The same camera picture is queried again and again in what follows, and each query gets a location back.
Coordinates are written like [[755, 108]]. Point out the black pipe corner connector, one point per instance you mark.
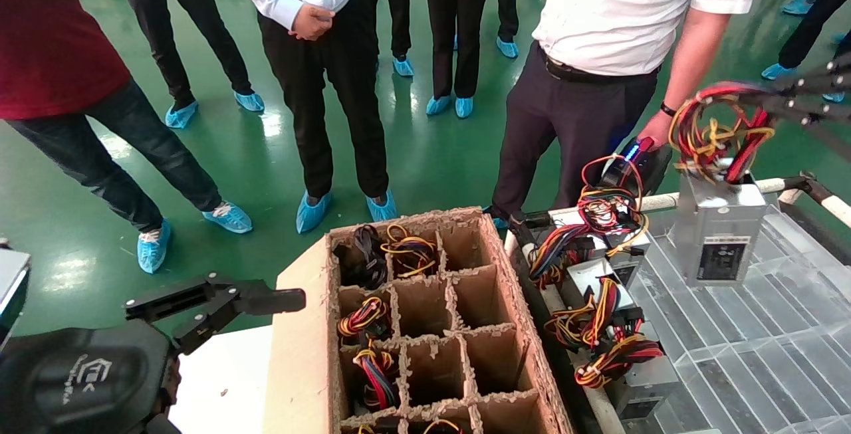
[[804, 185], [525, 224]]

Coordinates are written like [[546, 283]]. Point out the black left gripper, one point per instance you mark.
[[80, 381]]

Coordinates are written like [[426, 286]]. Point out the man in light blue shirt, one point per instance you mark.
[[332, 88]]

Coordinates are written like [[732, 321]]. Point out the short white frame pipe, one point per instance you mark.
[[839, 209]]

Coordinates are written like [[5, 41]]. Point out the white-shirted man wrist watch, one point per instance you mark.
[[668, 109]]

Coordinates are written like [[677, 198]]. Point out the black device with blue lights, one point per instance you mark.
[[631, 168]]

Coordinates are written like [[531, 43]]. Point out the person in black trousers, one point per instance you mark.
[[834, 97], [508, 2], [814, 15], [399, 8], [199, 22]]

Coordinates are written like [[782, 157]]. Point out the cardboard box with dividers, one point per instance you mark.
[[299, 354]]

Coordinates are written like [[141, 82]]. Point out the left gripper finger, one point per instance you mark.
[[274, 301]]

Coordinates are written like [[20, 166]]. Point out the woman in white top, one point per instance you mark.
[[452, 35]]

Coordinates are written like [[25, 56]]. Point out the clear ridged plastic tray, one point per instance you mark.
[[764, 354]]

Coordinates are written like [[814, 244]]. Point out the man in white shirt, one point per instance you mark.
[[611, 8]]

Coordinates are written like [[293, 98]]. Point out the man in red shirt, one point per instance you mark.
[[53, 42]]

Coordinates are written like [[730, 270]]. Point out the long white frame pipe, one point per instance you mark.
[[658, 201]]

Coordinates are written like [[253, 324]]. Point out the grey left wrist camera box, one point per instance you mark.
[[12, 288]]

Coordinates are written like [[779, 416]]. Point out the white-shirted man left hand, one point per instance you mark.
[[657, 133]]

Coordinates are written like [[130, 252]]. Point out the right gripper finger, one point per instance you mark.
[[798, 107], [821, 78]]

